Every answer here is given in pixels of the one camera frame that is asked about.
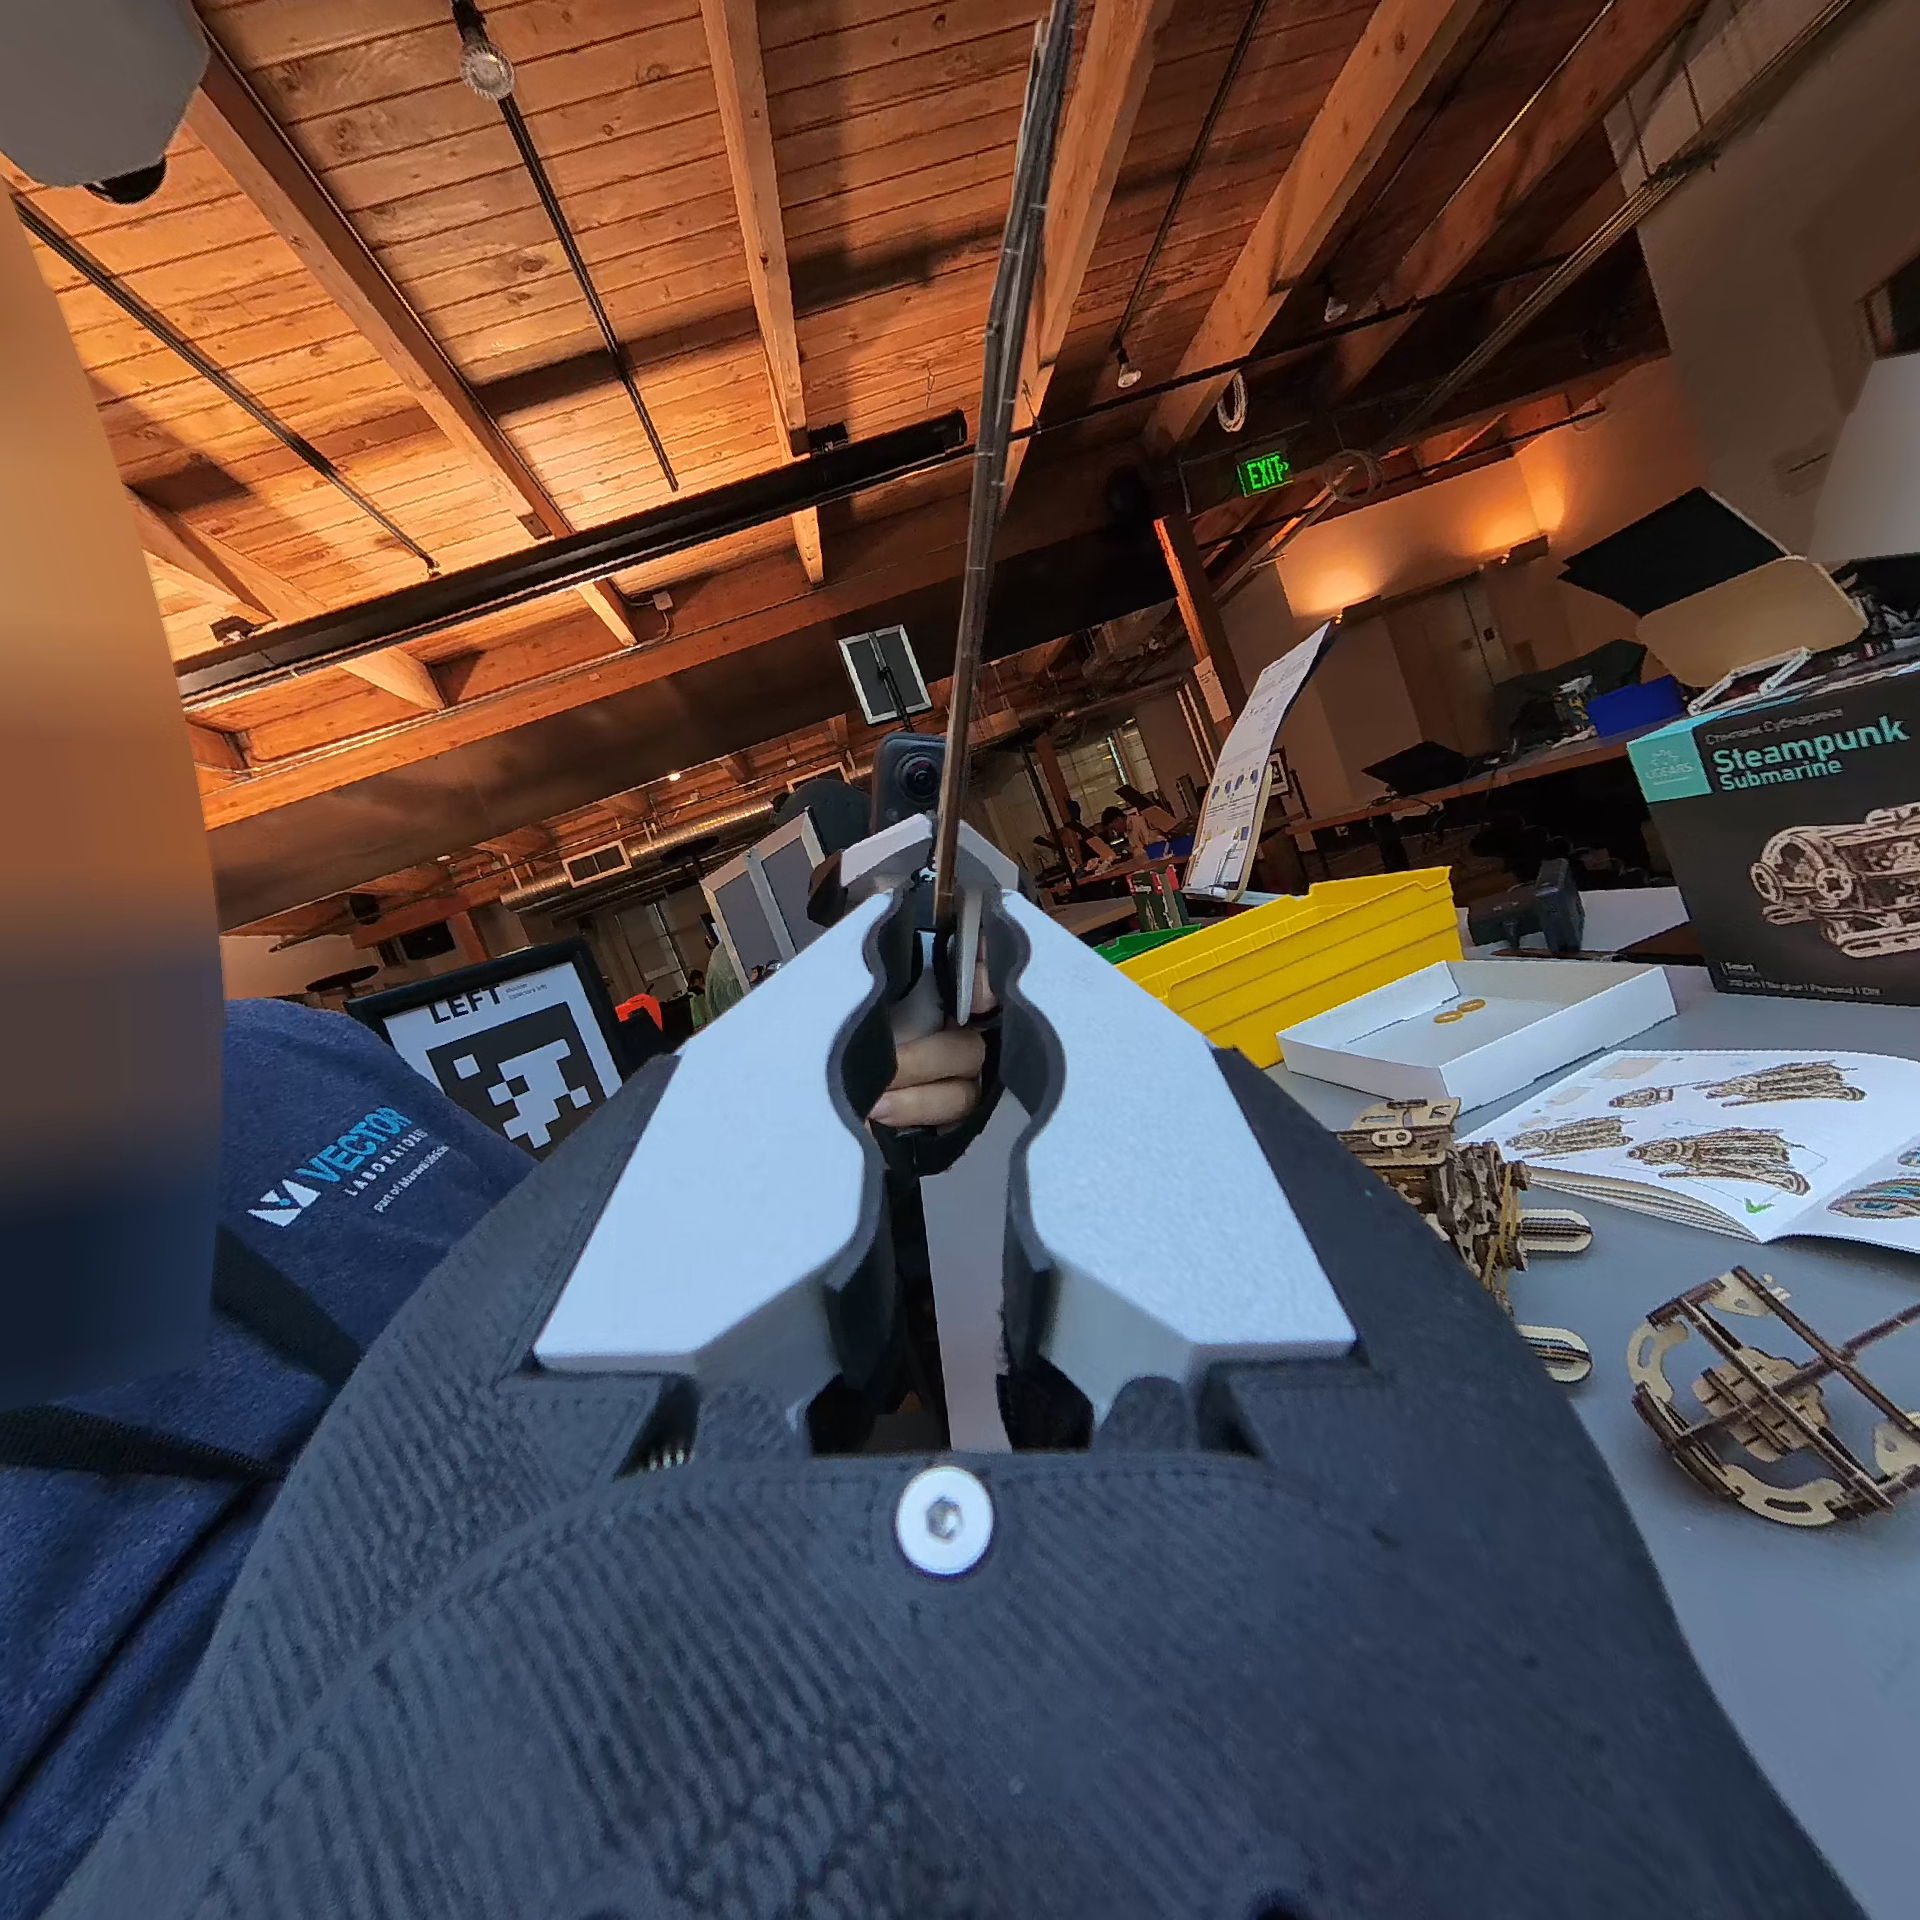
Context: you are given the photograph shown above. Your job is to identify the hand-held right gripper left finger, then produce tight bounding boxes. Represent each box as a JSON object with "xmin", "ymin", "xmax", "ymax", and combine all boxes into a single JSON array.
[{"xmin": 532, "ymin": 883, "xmax": 940, "ymax": 1455}]

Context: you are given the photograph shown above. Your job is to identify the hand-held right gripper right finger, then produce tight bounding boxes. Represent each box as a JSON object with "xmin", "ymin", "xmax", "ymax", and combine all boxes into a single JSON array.
[{"xmin": 952, "ymin": 883, "xmax": 1361, "ymax": 1433}]

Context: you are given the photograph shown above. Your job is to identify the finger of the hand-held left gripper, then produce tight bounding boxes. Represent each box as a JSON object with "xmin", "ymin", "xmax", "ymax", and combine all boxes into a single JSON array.
[
  {"xmin": 836, "ymin": 820, "xmax": 944, "ymax": 903},
  {"xmin": 949, "ymin": 819, "xmax": 1040, "ymax": 1024}
]

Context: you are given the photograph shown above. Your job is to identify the thin plywood parts sheet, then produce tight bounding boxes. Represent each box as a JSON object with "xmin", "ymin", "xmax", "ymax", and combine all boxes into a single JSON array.
[{"xmin": 931, "ymin": 0, "xmax": 1081, "ymax": 933}]

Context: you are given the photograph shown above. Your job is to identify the assembled wooden gear model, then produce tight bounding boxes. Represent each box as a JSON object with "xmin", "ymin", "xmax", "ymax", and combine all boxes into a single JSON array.
[{"xmin": 1343, "ymin": 1100, "xmax": 1531, "ymax": 1308}]

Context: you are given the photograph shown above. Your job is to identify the black model kit box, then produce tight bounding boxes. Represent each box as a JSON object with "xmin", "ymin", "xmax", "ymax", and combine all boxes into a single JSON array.
[{"xmin": 1627, "ymin": 681, "xmax": 1920, "ymax": 1003}]

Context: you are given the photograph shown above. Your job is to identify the person's left hand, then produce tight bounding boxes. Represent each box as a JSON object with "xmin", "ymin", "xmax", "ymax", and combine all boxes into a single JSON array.
[{"xmin": 874, "ymin": 1031, "xmax": 997, "ymax": 1130}]

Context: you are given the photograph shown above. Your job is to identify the white partition panel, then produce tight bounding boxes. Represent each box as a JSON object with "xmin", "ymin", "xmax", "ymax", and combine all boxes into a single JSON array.
[{"xmin": 703, "ymin": 849, "xmax": 828, "ymax": 986}]

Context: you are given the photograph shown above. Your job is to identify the square light panel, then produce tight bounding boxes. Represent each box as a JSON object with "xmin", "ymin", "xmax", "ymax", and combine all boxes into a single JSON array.
[{"xmin": 836, "ymin": 627, "xmax": 921, "ymax": 724}]

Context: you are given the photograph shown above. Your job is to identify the stack of yellow bins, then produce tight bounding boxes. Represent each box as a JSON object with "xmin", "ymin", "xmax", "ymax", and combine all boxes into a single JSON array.
[{"xmin": 1119, "ymin": 866, "xmax": 1465, "ymax": 1069}]

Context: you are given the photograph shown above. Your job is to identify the white poster on easel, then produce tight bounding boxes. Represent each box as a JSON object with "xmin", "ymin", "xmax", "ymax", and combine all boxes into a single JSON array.
[{"xmin": 1185, "ymin": 621, "xmax": 1338, "ymax": 903}]

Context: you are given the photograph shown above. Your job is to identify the white cardboard box lid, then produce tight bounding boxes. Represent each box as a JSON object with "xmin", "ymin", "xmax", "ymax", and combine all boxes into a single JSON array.
[{"xmin": 1277, "ymin": 961, "xmax": 1673, "ymax": 1115}]

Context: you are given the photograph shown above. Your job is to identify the long black ceiling bar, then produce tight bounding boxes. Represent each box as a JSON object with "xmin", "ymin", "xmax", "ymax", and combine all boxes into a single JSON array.
[{"xmin": 176, "ymin": 411, "xmax": 970, "ymax": 706}]

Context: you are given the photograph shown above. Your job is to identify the small black device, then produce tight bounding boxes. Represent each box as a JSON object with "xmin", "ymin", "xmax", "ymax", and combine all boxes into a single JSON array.
[{"xmin": 1467, "ymin": 857, "xmax": 1588, "ymax": 961}]

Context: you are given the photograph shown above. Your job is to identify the open instruction booklet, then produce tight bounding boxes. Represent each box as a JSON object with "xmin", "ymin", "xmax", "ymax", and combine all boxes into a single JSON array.
[{"xmin": 1477, "ymin": 1048, "xmax": 1920, "ymax": 1243}]

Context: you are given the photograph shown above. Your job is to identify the open manual with black cover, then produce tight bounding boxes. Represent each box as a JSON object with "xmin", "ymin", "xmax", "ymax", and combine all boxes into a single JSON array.
[{"xmin": 1559, "ymin": 488, "xmax": 1825, "ymax": 624}]

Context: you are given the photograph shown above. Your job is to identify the tan book stand, white arms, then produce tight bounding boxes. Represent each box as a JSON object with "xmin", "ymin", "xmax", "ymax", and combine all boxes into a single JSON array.
[{"xmin": 1640, "ymin": 557, "xmax": 1871, "ymax": 715}]

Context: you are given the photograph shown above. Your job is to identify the silver air duct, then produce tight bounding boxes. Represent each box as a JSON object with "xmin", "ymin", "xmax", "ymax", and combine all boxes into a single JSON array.
[{"xmin": 497, "ymin": 824, "xmax": 781, "ymax": 915}]

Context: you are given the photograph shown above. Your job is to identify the round wooden frame model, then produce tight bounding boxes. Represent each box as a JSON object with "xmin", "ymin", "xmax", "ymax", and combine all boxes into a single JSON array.
[{"xmin": 1627, "ymin": 1267, "xmax": 1920, "ymax": 1530}]

